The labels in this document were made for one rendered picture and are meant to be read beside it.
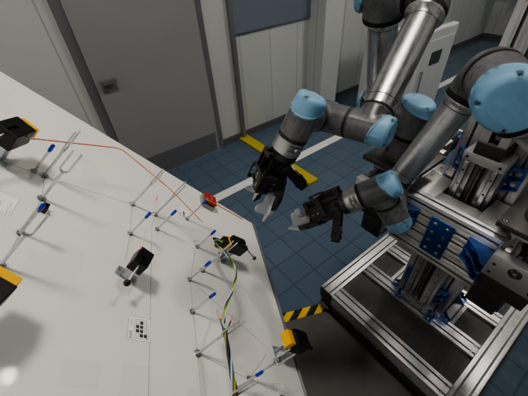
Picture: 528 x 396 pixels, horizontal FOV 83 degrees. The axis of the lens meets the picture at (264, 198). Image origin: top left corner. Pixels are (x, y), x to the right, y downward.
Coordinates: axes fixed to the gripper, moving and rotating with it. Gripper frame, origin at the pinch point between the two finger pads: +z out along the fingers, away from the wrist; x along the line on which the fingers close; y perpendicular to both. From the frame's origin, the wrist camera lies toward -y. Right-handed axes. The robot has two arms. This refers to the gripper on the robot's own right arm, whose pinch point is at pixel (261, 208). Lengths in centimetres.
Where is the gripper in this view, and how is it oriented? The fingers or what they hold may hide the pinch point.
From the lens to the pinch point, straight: 87.8
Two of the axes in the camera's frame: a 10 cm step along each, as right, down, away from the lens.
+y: -8.6, -0.7, -5.1
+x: 3.4, 6.8, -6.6
